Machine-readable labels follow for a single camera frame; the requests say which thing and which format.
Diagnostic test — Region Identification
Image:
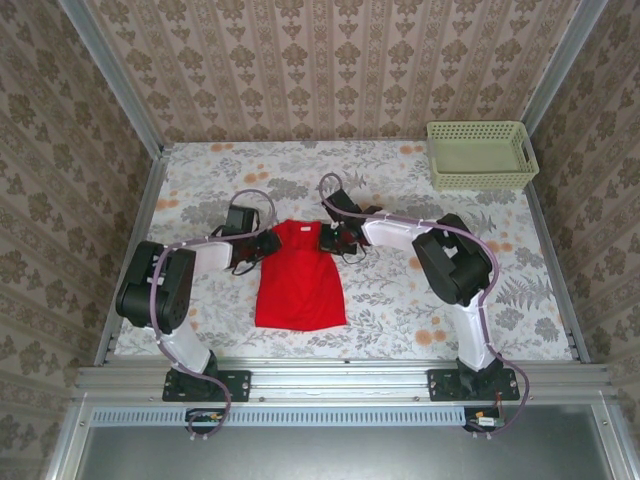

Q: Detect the red t-shirt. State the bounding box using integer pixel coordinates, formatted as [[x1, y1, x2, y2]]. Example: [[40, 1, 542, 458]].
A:
[[254, 219, 348, 332]]

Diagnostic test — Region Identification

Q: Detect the floral table cover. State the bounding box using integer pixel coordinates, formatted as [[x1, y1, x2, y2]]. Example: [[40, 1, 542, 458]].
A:
[[114, 140, 574, 361]]

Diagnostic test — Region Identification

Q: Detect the cream perforated plastic basket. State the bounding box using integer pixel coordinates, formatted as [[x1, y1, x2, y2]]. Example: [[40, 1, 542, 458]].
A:
[[426, 119, 540, 193]]

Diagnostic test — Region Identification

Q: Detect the small connector board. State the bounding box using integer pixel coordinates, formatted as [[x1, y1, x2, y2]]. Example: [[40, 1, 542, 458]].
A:
[[185, 407, 226, 434], [463, 407, 506, 433]]

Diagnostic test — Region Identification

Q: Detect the grey sheet metal panel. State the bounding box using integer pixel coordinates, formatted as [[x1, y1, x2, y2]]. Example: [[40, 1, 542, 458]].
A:
[[44, 399, 640, 480]]

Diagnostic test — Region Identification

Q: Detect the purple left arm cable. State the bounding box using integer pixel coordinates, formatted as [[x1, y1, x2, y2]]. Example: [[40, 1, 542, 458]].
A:
[[152, 189, 279, 441]]

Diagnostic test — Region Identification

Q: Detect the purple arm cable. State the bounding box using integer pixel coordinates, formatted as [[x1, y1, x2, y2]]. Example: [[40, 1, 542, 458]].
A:
[[317, 173, 534, 441], [152, 189, 279, 441]]

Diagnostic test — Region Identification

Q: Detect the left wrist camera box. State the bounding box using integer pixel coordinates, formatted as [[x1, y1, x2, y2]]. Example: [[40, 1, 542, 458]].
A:
[[223, 205, 259, 236]]

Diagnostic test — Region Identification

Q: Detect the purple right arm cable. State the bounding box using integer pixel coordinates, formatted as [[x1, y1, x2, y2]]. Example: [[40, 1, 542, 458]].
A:
[[317, 173, 534, 441]]

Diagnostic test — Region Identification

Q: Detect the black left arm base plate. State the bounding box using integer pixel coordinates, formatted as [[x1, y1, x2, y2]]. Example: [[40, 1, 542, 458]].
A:
[[162, 368, 251, 403]]

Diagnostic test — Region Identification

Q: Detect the aluminium frame rail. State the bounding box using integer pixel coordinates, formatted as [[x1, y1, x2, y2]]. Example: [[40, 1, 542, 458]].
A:
[[74, 363, 614, 402]]

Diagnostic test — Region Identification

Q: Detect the grey slotted cable duct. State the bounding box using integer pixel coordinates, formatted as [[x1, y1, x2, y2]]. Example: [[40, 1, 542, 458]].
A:
[[92, 405, 469, 427]]

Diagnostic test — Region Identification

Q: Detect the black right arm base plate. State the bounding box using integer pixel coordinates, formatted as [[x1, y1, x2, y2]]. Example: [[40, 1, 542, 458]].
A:
[[427, 368, 521, 402]]

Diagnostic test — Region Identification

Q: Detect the aluminium corner post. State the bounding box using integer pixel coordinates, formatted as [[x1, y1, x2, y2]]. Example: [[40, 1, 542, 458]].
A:
[[57, 0, 166, 159], [522, 0, 609, 132]]

